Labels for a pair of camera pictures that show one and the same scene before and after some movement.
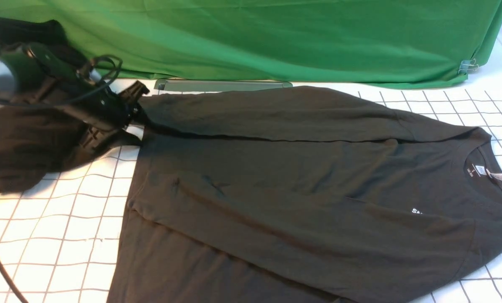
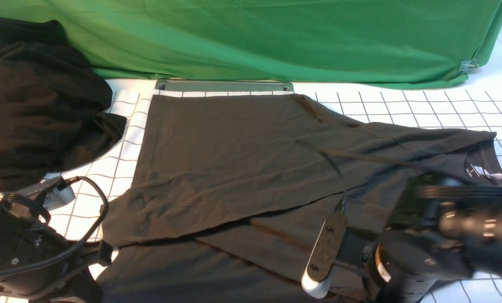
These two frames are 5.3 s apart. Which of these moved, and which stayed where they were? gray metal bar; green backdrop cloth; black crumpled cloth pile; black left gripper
Moved: black left gripper
Stayed: black crumpled cloth pile; green backdrop cloth; gray metal bar
